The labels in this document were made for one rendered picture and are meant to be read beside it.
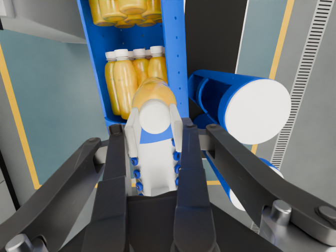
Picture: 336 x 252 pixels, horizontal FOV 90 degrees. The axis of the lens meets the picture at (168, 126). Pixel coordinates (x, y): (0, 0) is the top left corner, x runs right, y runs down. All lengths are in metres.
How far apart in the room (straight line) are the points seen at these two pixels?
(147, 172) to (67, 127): 1.25
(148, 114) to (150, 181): 0.76
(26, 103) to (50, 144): 0.45
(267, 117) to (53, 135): 1.88
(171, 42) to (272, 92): 0.47
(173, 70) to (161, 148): 0.47
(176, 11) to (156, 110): 0.34
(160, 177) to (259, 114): 0.56
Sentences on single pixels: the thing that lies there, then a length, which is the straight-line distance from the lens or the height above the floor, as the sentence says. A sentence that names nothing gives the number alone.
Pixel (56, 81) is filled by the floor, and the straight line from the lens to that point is 1.89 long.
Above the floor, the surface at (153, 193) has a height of 0.96.
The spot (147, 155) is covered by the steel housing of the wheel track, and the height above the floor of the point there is 0.93.
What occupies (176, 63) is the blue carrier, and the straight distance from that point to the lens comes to 0.47.
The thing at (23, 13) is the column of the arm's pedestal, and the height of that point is 0.90.
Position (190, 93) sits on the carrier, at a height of 0.16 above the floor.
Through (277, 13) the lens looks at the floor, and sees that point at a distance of 2.05.
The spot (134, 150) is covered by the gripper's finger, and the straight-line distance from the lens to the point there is 0.16.
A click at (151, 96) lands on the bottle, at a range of 0.23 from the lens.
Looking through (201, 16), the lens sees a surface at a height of 0.15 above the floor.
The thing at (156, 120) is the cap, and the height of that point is 1.47.
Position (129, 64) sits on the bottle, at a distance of 0.53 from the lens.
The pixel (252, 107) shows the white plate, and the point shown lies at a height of 1.04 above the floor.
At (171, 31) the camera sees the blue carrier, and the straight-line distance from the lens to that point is 0.47.
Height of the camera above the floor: 1.66
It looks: 69 degrees down
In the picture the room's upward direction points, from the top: 166 degrees clockwise
